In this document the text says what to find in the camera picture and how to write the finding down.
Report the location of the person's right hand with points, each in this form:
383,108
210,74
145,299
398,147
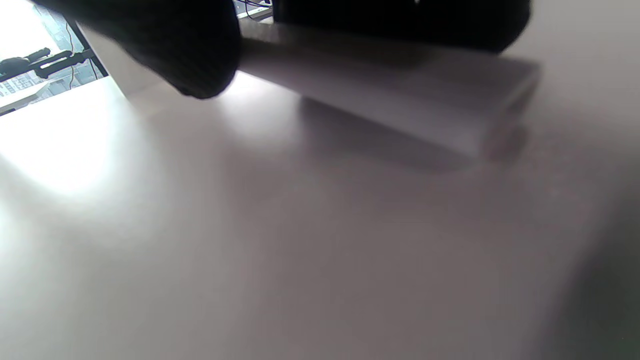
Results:
150,40

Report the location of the white headphone stand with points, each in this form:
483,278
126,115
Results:
400,95

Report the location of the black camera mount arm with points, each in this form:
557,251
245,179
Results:
30,64

